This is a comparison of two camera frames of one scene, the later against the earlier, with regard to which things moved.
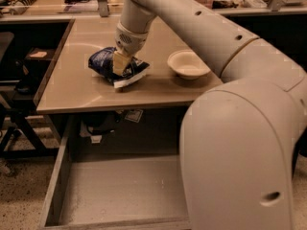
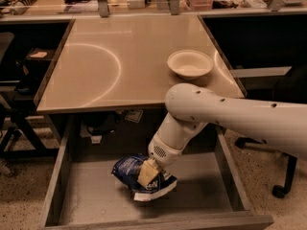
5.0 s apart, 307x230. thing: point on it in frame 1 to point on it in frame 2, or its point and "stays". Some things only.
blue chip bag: [101, 61] to [127, 169]
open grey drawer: [133, 192] stays
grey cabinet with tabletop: [146, 117] stays
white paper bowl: [187, 65] stays
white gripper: [130, 42] to [163, 152]
